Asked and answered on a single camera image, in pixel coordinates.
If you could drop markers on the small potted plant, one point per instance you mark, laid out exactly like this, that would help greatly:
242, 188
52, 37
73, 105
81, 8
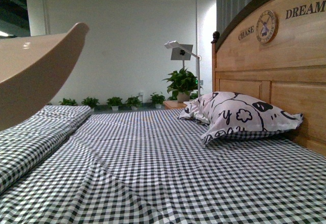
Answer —
133, 102
68, 102
91, 102
114, 103
157, 99

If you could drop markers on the far wooden nightstand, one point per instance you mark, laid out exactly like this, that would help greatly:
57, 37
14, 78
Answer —
174, 104

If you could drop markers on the large potted green plant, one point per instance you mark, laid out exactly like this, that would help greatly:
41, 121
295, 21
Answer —
183, 82

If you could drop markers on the white floor lamp stand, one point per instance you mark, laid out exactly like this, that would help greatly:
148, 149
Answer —
179, 52

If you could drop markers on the printed white pillow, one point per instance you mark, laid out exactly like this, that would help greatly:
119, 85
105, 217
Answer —
231, 115

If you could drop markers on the checkered bed sheet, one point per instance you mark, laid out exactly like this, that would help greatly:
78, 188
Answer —
150, 167

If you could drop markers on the wooden headboard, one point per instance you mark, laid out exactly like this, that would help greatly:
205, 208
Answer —
274, 50

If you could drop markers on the folded checkered blanket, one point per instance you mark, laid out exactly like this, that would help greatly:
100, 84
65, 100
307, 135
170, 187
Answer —
26, 144

